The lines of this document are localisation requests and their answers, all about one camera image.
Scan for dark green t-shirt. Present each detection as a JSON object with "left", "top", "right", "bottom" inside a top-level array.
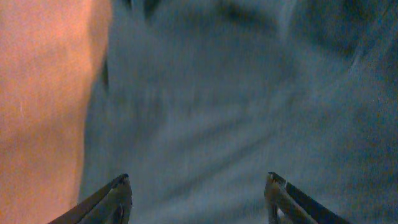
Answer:
[{"left": 80, "top": 0, "right": 397, "bottom": 223}]

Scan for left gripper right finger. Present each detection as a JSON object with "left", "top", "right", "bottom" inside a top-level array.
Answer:
[{"left": 264, "top": 172, "right": 349, "bottom": 224}]

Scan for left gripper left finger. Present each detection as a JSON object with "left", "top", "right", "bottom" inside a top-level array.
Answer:
[{"left": 49, "top": 174, "right": 132, "bottom": 224}]

